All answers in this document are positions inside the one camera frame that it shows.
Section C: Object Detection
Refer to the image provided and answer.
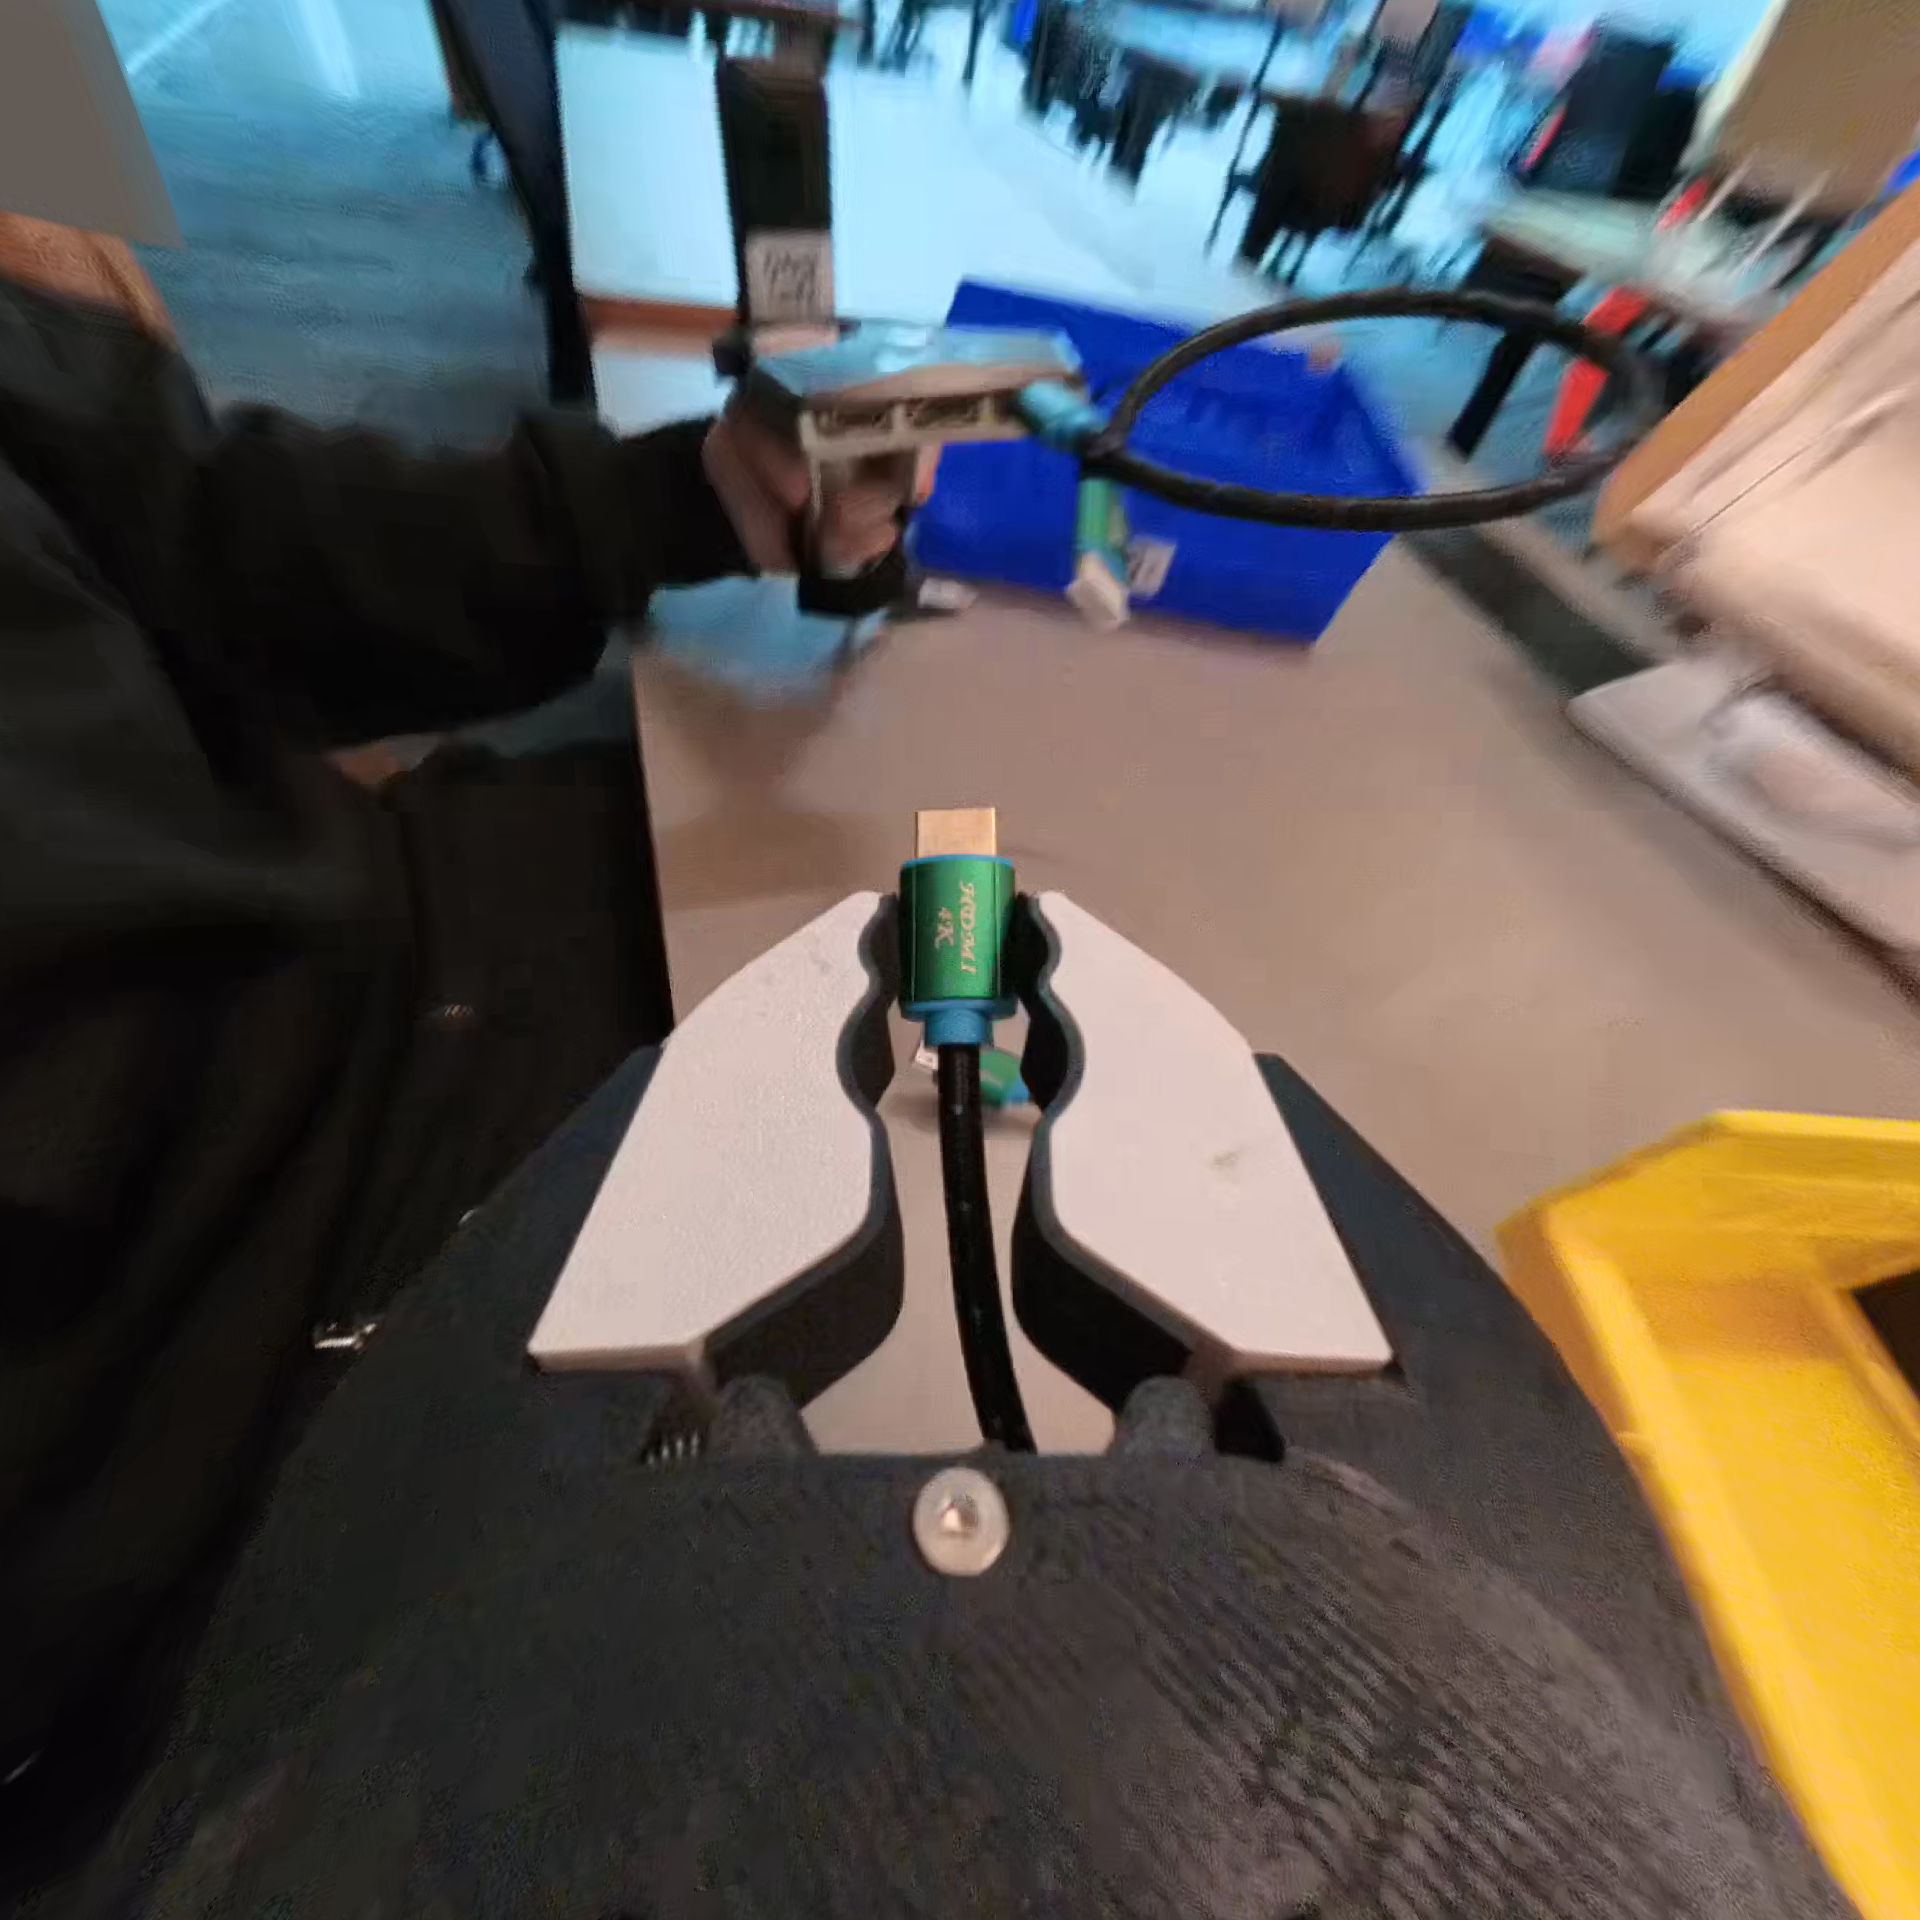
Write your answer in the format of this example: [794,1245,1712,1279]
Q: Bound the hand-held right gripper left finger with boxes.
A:
[526,891,905,1413]

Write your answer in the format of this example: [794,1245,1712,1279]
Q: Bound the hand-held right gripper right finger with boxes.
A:
[1008,889,1396,1416]

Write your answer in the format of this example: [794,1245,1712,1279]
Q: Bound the grey usb hub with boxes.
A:
[743,327,1086,455]

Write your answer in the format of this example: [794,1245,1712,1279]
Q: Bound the black braided cable wide plug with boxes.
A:
[896,807,1040,1455]

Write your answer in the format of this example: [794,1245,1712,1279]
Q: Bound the black braided cable slim plugs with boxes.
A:
[1012,289,1660,634]

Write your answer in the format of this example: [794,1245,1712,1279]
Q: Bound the blue plastic bin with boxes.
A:
[910,276,1418,647]

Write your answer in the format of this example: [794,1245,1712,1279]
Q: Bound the person's left forearm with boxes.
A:
[193,403,751,745]

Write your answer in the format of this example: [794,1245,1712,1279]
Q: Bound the person's left hand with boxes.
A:
[702,412,938,578]

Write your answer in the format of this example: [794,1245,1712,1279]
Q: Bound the black pole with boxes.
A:
[426,0,601,408]

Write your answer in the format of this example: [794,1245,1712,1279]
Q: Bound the yellow plastic bin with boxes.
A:
[1496,1112,1920,1920]

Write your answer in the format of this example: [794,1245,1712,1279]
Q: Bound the person in black sleeve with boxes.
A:
[0,276,676,1893]

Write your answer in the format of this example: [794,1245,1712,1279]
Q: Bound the white tray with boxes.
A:
[1567,661,1920,976]

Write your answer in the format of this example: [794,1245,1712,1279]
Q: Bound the beige box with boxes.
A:
[1590,194,1920,753]

